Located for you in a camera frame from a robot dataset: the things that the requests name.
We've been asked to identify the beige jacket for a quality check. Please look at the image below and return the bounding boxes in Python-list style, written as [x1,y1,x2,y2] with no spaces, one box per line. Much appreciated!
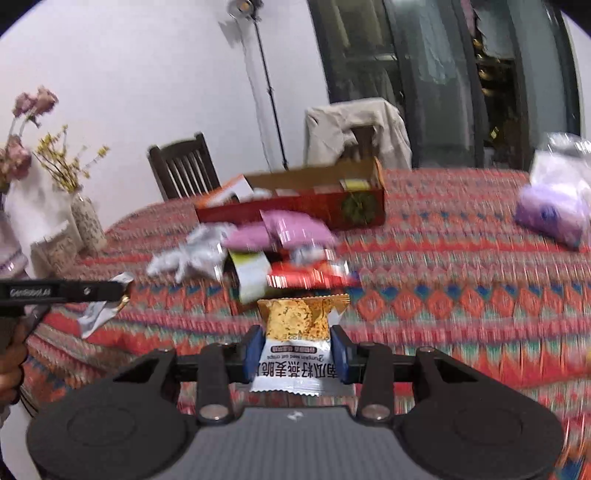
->
[304,98,413,171]

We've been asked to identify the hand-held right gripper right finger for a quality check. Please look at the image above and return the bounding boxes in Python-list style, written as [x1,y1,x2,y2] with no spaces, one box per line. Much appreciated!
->
[329,324,483,426]

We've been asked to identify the clear plastic bag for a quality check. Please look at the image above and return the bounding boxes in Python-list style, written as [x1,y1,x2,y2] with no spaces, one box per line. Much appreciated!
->
[529,131,591,186]

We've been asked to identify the studio light on stand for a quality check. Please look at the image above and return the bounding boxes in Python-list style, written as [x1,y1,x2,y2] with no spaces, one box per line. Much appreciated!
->
[226,0,291,171]

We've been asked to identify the yellow and white crisp packet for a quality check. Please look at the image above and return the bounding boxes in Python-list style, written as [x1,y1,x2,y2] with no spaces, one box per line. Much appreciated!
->
[249,294,351,399]

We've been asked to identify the small floral print vase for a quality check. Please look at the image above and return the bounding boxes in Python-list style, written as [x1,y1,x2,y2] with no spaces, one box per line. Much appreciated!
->
[70,192,108,253]

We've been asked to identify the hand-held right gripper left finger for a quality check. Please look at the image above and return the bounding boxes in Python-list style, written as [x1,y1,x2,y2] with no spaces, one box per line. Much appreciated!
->
[108,324,265,426]

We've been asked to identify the yellow flower twigs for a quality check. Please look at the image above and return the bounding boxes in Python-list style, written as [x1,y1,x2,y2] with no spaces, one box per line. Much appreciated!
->
[34,124,111,195]

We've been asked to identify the pink dried flowers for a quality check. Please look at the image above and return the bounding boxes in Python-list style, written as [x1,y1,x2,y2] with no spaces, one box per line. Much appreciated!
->
[0,85,60,195]

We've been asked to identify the person's left hand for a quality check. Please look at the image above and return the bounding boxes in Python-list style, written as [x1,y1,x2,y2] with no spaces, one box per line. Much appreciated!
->
[0,338,28,408]

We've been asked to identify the white patterned container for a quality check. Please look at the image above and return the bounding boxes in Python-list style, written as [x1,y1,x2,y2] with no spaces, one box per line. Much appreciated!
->
[4,176,86,273]

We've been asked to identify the red cardboard box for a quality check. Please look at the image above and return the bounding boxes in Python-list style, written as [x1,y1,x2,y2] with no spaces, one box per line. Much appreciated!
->
[194,157,387,232]

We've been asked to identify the purple tissue pack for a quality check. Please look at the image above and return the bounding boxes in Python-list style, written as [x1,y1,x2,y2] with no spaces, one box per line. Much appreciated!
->
[514,181,591,251]

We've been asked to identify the pink ceramic vase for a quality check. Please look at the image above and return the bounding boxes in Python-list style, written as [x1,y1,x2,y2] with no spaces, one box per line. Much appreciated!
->
[0,217,31,280]

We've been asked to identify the brown chair under jacket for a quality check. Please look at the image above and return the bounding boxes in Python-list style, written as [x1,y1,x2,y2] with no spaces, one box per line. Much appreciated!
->
[344,126,385,163]

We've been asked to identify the pile of snack packets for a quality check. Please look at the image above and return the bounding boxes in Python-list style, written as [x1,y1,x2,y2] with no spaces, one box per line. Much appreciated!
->
[147,210,340,283]

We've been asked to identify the hanging clothes behind glass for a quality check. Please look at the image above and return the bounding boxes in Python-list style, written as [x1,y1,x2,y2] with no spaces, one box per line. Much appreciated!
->
[413,0,483,86]

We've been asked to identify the red cartoon print snack packet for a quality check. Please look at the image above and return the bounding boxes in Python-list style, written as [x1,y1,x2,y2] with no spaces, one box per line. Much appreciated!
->
[267,260,362,291]

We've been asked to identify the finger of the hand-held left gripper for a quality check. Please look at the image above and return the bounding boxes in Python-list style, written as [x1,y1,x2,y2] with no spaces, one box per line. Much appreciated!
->
[61,281,129,304]

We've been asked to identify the dark wooden chair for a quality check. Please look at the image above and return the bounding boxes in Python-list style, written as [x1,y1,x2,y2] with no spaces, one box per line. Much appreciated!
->
[148,132,222,202]

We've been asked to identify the black framed sliding glass door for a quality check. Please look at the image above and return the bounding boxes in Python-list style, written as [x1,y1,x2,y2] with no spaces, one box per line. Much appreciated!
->
[308,0,583,172]

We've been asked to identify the silver and gold snack wrapper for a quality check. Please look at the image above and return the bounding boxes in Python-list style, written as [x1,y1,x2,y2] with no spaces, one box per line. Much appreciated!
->
[80,271,136,339]

